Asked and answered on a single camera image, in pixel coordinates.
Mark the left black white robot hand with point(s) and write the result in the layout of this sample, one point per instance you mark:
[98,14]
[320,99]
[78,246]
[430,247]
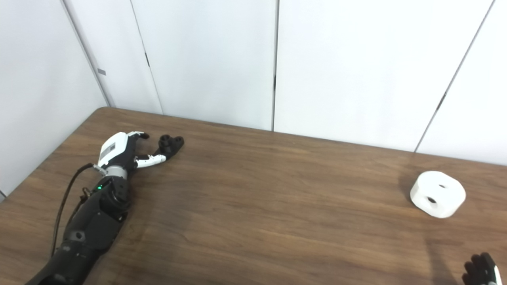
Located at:
[113,148]

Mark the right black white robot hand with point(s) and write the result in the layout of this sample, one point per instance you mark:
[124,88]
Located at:
[481,271]

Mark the black plastic holder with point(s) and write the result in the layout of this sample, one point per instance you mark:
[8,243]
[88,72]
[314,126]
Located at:
[170,145]

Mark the round white plastic piece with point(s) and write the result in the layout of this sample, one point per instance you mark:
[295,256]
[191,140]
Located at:
[437,196]

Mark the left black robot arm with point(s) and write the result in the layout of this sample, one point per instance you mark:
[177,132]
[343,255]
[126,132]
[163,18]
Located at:
[93,225]

